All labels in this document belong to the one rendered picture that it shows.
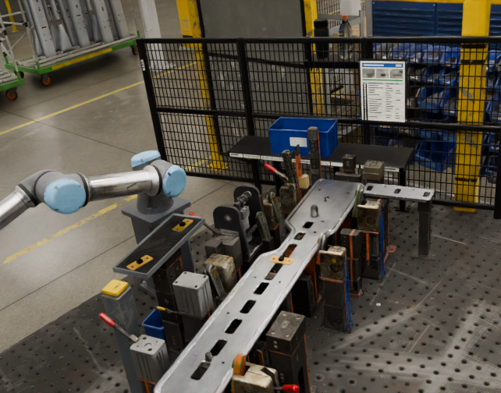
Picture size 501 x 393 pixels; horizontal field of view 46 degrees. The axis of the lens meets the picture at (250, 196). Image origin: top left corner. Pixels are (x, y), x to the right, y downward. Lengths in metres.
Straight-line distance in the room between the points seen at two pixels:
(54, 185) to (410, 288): 1.43
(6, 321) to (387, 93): 2.66
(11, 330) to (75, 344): 1.50
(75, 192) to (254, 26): 2.76
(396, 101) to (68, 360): 1.79
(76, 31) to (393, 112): 7.56
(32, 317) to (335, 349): 2.28
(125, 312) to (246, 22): 3.05
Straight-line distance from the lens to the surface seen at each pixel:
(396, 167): 2.73
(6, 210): 2.14
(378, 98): 2.87
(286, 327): 1.82
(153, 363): 1.80
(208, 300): 1.97
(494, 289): 2.55
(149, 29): 8.93
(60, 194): 2.02
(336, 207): 2.47
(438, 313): 2.40
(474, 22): 2.74
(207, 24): 4.91
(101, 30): 9.86
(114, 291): 1.89
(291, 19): 4.27
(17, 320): 4.04
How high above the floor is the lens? 2.20
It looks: 27 degrees down
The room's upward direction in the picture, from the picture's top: 7 degrees counter-clockwise
